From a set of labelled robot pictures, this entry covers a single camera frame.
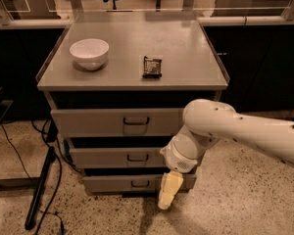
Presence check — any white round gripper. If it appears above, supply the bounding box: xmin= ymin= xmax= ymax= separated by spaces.
xmin=158 ymin=141 xmax=197 ymax=210

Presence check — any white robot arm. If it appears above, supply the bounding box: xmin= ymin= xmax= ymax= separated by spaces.
xmin=158 ymin=99 xmax=294 ymax=210

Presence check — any grey top drawer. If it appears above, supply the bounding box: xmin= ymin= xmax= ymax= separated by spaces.
xmin=51 ymin=108 xmax=182 ymax=137

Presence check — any grey drawer cabinet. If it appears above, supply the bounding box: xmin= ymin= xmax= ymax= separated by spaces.
xmin=35 ymin=11 xmax=230 ymax=198

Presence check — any dark snack bar packet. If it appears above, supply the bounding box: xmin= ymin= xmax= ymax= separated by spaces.
xmin=142 ymin=56 xmax=162 ymax=78

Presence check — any black floor bar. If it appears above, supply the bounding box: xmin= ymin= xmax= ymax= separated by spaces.
xmin=24 ymin=147 xmax=55 ymax=230

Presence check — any white ceramic bowl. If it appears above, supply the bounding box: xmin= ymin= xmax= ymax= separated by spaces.
xmin=70 ymin=38 xmax=110 ymax=71

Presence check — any black floor cable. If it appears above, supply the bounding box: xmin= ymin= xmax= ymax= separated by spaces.
xmin=0 ymin=111 xmax=82 ymax=235

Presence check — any white horizontal rail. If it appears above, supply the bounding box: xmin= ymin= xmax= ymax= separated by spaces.
xmin=0 ymin=15 xmax=294 ymax=30

